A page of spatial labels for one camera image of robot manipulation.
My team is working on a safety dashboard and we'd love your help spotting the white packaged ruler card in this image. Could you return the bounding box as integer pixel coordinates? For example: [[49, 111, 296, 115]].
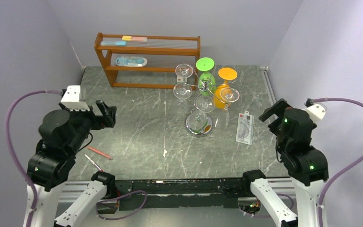
[[236, 111, 253, 145]]

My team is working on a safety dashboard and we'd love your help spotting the clear stemmed wine glass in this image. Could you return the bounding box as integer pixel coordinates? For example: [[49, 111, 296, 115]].
[[175, 63, 194, 79]]

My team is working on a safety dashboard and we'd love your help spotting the clear wide wine glass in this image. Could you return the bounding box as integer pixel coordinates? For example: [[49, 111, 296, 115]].
[[194, 95, 215, 113]]

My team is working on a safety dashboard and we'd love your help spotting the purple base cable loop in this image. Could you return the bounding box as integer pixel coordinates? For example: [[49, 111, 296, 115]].
[[95, 190, 148, 221]]

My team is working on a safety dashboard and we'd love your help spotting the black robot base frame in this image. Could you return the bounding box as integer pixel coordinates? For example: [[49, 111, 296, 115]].
[[91, 170, 265, 211]]

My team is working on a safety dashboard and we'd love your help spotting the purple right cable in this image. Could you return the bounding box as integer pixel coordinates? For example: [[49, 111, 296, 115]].
[[306, 97, 363, 227]]

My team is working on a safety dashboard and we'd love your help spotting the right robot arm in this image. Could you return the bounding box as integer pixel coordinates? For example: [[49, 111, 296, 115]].
[[241, 99, 328, 227]]

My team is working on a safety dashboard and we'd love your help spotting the silver red-tipped pen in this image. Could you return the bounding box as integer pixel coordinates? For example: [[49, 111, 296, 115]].
[[84, 154, 103, 172]]

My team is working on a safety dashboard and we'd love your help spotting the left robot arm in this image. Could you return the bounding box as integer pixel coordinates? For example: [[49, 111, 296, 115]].
[[24, 100, 118, 227]]

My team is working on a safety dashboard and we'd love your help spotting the aluminium side rail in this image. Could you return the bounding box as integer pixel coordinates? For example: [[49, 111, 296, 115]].
[[259, 66, 276, 104]]

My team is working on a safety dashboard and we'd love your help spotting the green plastic goblet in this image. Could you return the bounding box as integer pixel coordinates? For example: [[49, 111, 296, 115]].
[[196, 57, 216, 96]]

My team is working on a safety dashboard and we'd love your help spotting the orange plastic goblet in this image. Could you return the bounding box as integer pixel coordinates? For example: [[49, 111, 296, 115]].
[[214, 67, 240, 109]]

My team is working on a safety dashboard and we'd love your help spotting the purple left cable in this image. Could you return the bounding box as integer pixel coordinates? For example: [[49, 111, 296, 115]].
[[5, 90, 64, 227]]

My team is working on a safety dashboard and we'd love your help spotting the chrome wine glass rack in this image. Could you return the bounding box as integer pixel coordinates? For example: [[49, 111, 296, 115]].
[[185, 83, 222, 137]]

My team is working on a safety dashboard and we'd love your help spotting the yellow pink eraser bar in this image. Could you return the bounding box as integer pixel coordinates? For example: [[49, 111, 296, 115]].
[[122, 35, 147, 42]]

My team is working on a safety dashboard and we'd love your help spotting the blue eraser bar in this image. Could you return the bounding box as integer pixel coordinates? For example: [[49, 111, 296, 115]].
[[100, 41, 127, 46]]

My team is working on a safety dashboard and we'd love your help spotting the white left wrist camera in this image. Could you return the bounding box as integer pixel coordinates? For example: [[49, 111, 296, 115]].
[[60, 85, 90, 112]]

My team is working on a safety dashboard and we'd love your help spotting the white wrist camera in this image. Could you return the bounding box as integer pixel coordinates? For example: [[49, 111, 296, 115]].
[[303, 98, 327, 123], [60, 85, 90, 112]]

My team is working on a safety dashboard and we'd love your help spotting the red pen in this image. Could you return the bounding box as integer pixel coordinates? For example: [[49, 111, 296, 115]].
[[86, 146, 112, 160]]

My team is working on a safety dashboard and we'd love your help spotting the orange wooden shelf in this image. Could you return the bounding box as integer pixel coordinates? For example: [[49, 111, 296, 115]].
[[94, 33, 201, 89]]

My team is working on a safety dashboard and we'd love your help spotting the clear tall flute glass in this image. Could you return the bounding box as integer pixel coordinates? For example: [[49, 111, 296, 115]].
[[212, 86, 240, 130]]

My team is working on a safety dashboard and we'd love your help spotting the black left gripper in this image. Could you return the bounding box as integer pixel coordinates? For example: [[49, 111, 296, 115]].
[[61, 99, 117, 154]]

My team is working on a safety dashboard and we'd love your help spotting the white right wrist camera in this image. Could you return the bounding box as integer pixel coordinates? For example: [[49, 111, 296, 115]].
[[303, 98, 327, 123]]

